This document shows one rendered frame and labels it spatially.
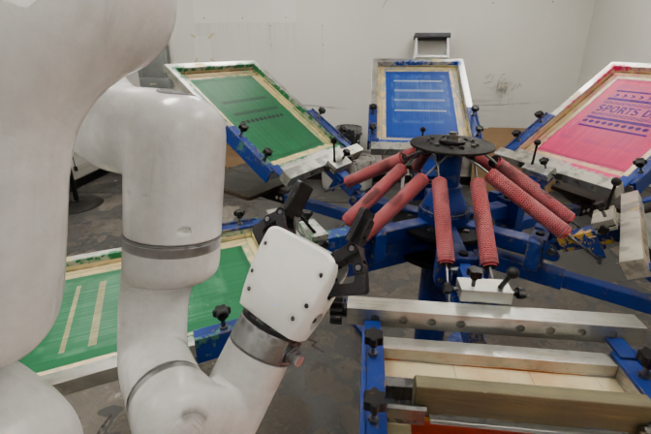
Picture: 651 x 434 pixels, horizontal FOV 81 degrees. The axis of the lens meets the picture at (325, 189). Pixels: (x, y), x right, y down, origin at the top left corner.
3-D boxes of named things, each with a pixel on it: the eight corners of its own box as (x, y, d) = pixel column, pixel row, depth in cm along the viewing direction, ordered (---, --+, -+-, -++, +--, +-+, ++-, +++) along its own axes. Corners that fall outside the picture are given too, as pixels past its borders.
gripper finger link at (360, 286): (354, 319, 39) (374, 268, 40) (295, 288, 43) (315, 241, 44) (357, 319, 40) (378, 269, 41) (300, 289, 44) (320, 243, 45)
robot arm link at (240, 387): (107, 407, 39) (120, 483, 31) (158, 310, 40) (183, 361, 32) (232, 416, 48) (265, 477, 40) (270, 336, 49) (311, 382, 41)
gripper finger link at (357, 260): (357, 274, 40) (386, 216, 40) (333, 261, 41) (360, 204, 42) (368, 277, 42) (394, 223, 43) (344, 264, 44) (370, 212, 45)
